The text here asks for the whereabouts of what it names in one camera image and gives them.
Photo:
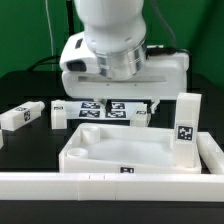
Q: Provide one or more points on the white fence bar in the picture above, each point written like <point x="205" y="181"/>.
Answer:
<point x="211" y="153"/>
<point x="111" y="187"/>

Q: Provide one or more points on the white desk top tray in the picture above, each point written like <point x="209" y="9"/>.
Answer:
<point x="102" y="148"/>

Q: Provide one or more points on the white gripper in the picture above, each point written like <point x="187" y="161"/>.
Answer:
<point x="135" y="73"/>

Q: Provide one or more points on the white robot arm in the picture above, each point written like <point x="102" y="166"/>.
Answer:
<point x="112" y="24"/>

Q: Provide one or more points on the white fiducial marker sheet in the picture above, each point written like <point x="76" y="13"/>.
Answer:
<point x="94" y="111"/>

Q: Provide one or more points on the white front fence bar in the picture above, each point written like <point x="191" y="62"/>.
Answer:
<point x="111" y="187"/>

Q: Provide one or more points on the white right fence bar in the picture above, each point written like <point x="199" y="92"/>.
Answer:
<point x="211" y="153"/>

